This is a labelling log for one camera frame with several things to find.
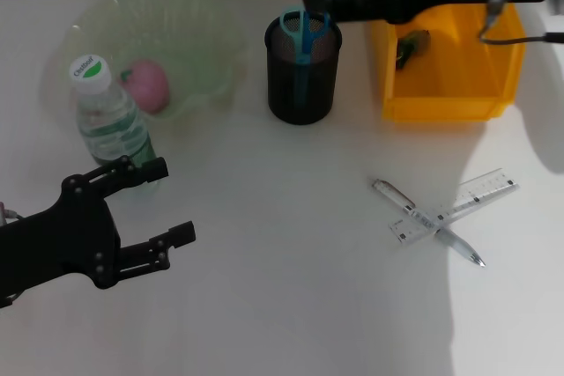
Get transparent plastic ruler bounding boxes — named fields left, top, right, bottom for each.
left=388, top=167, right=520, bottom=246

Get black mesh pen holder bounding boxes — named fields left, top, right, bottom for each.
left=263, top=11, right=343, bottom=125

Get clear green-label water bottle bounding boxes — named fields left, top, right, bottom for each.
left=69, top=54, right=160, bottom=195

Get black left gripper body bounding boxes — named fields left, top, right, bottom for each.
left=0, top=173, right=122, bottom=300

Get clear ballpoint pen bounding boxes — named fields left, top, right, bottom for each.
left=368, top=177, right=487, bottom=268

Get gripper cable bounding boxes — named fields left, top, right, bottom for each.
left=479, top=0, right=564, bottom=46
left=0, top=211, right=24, bottom=309

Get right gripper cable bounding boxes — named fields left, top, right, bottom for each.
left=479, top=0, right=564, bottom=46

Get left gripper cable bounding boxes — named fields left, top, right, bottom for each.
left=0, top=211, right=24, bottom=309

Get blue and teal scissors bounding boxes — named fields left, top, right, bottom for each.
left=280, top=6, right=331, bottom=107

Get yellow plastic bin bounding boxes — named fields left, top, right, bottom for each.
left=368, top=0, right=528, bottom=122

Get pink peach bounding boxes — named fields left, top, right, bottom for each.
left=118, top=60, right=171, bottom=114

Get translucent green fruit plate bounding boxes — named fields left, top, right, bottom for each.
left=64, top=0, right=249, bottom=121

